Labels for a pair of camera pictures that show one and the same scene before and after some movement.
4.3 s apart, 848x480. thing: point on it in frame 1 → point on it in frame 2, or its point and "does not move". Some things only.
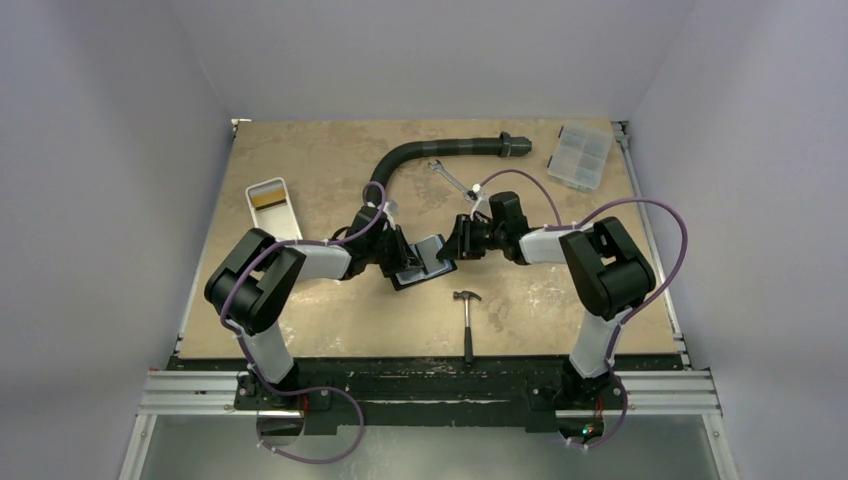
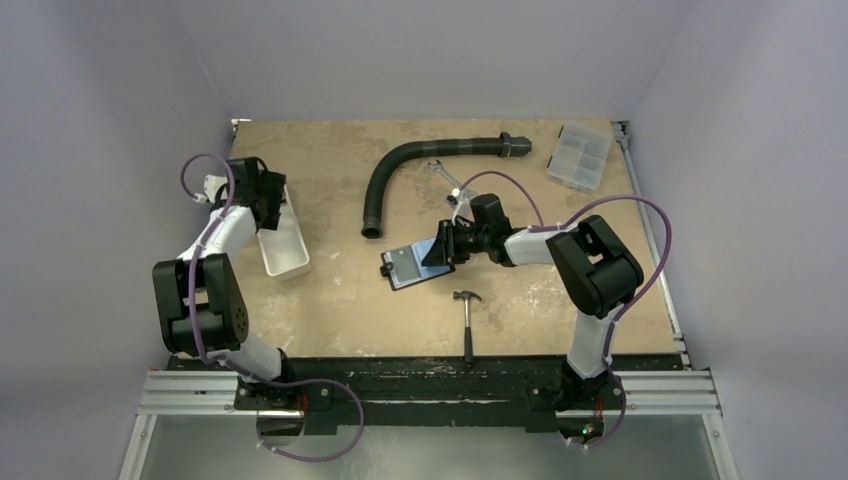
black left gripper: (402, 255) → (272, 185)
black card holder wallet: (424, 265) does not move
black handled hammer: (468, 338) does not move
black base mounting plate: (436, 391) does not move
